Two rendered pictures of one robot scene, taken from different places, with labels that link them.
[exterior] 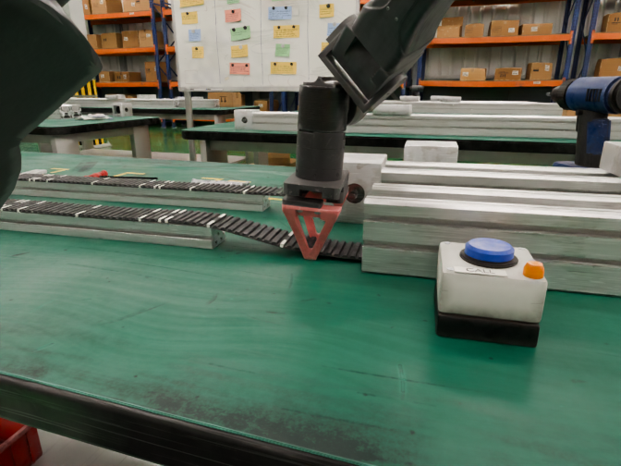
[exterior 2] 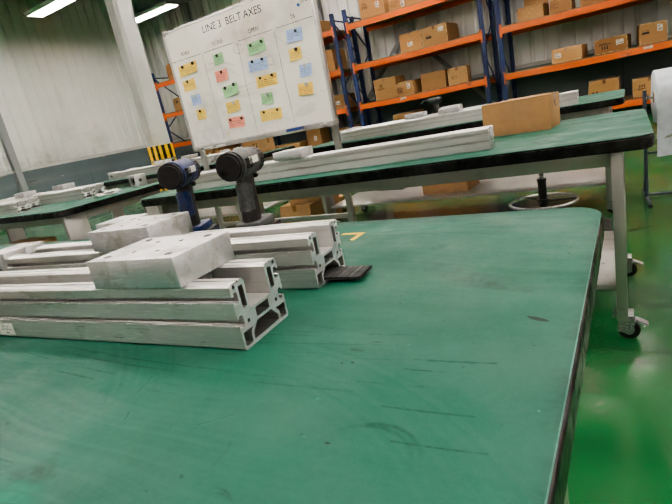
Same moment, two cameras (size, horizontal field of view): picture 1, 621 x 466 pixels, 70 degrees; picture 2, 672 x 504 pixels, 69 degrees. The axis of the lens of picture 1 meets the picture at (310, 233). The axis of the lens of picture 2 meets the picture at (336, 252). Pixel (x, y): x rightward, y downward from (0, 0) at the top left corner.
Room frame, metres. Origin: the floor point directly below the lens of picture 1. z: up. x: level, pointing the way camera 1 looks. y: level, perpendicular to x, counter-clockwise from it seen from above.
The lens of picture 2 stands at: (-0.22, -1.10, 1.03)
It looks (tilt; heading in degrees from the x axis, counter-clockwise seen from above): 16 degrees down; 15
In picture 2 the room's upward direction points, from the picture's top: 12 degrees counter-clockwise
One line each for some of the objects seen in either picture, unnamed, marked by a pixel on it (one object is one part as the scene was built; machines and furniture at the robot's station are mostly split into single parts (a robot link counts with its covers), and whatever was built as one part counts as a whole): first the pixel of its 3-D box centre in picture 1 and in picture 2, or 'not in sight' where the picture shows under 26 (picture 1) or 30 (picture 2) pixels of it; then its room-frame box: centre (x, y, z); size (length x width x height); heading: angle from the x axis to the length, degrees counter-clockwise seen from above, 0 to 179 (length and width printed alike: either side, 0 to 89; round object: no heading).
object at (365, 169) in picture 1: (354, 188); (15, 268); (0.70, -0.07, 0.83); 0.12 x 0.09 x 0.10; 166
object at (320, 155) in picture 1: (319, 160); not in sight; (0.53, -0.01, 0.90); 0.10 x 0.07 x 0.07; 169
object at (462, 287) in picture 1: (482, 284); not in sight; (0.37, -0.16, 0.81); 0.10 x 0.08 x 0.06; 166
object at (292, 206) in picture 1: (314, 220); not in sight; (0.52, 0.00, 0.83); 0.07 x 0.07 x 0.09; 79
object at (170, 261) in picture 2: not in sight; (165, 269); (0.36, -0.70, 0.87); 0.16 x 0.11 x 0.07; 76
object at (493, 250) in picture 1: (488, 253); not in sight; (0.36, -0.15, 0.84); 0.04 x 0.04 x 0.02
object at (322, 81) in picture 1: (324, 107); not in sight; (0.54, -0.02, 0.96); 0.07 x 0.06 x 0.07; 158
